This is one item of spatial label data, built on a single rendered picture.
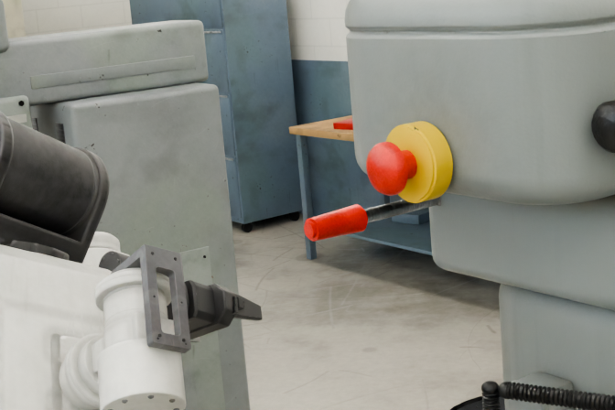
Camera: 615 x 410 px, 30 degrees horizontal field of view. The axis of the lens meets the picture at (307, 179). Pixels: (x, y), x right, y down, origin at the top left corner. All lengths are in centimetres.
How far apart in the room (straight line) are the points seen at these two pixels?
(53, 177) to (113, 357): 24
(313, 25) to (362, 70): 754
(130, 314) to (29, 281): 13
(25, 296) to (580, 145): 48
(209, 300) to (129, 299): 57
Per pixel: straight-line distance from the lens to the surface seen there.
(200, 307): 147
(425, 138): 85
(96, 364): 95
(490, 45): 81
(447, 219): 102
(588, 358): 99
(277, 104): 845
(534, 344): 103
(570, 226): 92
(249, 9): 830
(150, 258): 92
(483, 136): 83
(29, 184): 106
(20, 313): 99
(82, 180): 111
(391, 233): 709
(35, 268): 102
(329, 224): 94
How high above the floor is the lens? 192
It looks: 11 degrees down
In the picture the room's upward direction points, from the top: 5 degrees counter-clockwise
